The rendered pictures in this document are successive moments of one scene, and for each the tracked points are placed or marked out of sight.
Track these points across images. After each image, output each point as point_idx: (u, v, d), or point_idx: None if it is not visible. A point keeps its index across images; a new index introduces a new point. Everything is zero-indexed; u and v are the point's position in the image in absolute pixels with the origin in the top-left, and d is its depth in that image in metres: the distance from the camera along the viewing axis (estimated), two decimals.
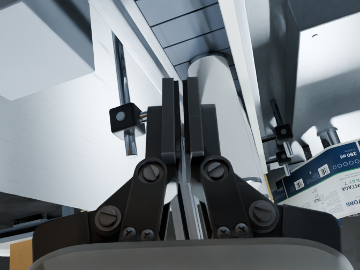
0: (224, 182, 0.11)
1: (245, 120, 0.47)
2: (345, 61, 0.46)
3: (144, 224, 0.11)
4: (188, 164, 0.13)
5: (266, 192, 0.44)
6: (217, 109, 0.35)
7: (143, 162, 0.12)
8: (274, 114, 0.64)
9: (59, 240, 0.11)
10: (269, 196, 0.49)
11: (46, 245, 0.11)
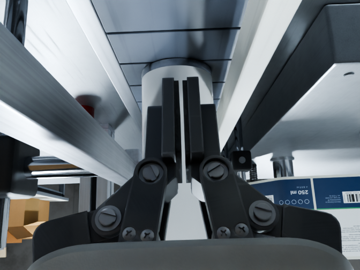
0: (224, 182, 0.11)
1: None
2: (357, 107, 0.33)
3: (144, 224, 0.11)
4: (188, 164, 0.13)
5: None
6: (181, 172, 0.20)
7: (143, 162, 0.12)
8: (234, 133, 0.50)
9: (59, 240, 0.11)
10: None
11: (46, 245, 0.11)
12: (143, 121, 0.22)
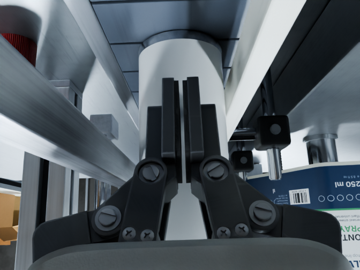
0: (224, 182, 0.11)
1: None
2: None
3: (144, 224, 0.11)
4: (188, 164, 0.13)
5: None
6: (184, 166, 0.16)
7: (143, 162, 0.12)
8: (261, 91, 0.33)
9: (59, 240, 0.11)
10: None
11: (46, 245, 0.11)
12: (140, 107, 0.19)
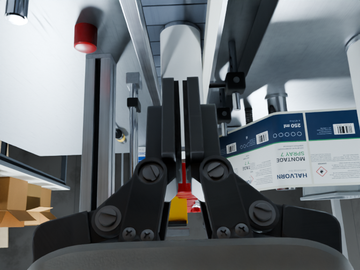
0: (224, 182, 0.11)
1: None
2: (339, 0, 0.36)
3: (144, 224, 0.11)
4: (188, 164, 0.13)
5: None
6: (181, 79, 0.37)
7: (143, 162, 0.12)
8: (229, 58, 0.53)
9: (59, 240, 0.11)
10: None
11: (46, 245, 0.11)
12: (161, 57, 0.40)
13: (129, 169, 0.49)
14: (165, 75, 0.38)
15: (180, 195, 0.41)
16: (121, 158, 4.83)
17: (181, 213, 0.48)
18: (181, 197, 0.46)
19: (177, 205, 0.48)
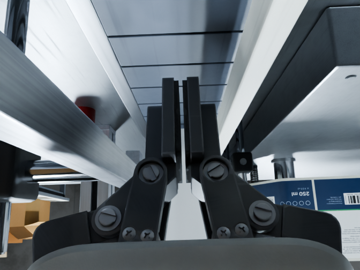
0: (224, 182, 0.11)
1: None
2: (358, 110, 0.33)
3: (144, 224, 0.11)
4: (188, 164, 0.13)
5: None
6: (185, 193, 0.34)
7: (143, 162, 0.12)
8: (235, 135, 0.50)
9: (59, 240, 0.11)
10: None
11: (46, 245, 0.11)
12: None
13: None
14: None
15: None
16: None
17: None
18: None
19: None
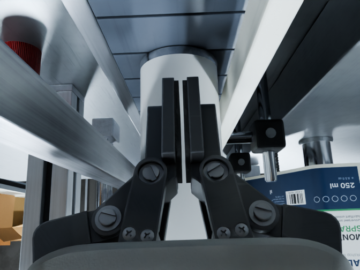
0: (224, 182, 0.11)
1: None
2: None
3: (144, 224, 0.11)
4: (188, 164, 0.13)
5: None
6: None
7: (143, 162, 0.12)
8: (257, 95, 0.34)
9: (59, 240, 0.11)
10: None
11: (46, 245, 0.11)
12: (141, 116, 0.20)
13: None
14: None
15: None
16: None
17: None
18: None
19: None
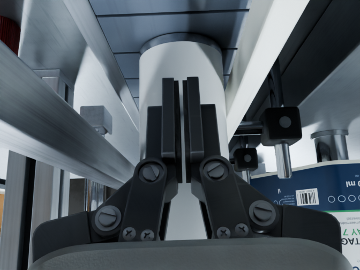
0: (224, 182, 0.11)
1: None
2: None
3: (144, 224, 0.11)
4: (188, 164, 0.13)
5: None
6: (184, 170, 0.16)
7: (143, 162, 0.12)
8: (268, 81, 0.30)
9: (59, 240, 0.11)
10: None
11: (46, 245, 0.11)
12: (140, 110, 0.19)
13: None
14: None
15: None
16: None
17: None
18: None
19: None
